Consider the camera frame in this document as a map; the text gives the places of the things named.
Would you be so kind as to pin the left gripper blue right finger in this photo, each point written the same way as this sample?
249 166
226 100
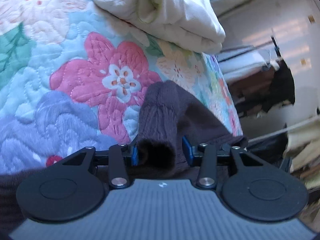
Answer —
187 150

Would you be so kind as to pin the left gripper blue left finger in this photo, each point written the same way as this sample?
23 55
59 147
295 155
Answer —
134 156

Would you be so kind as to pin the dark purple knit sweater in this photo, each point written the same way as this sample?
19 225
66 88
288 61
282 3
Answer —
168 113

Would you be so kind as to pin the clothes rack with dark garments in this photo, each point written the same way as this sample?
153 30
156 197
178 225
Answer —
258 79

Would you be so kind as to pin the floral quilt bedspread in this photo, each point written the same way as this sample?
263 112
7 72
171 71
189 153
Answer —
75 76

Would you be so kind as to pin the beige jacket on rack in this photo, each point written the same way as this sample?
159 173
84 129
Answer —
303 148

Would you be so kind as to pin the folded white blanket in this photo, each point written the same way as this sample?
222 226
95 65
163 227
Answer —
190 24

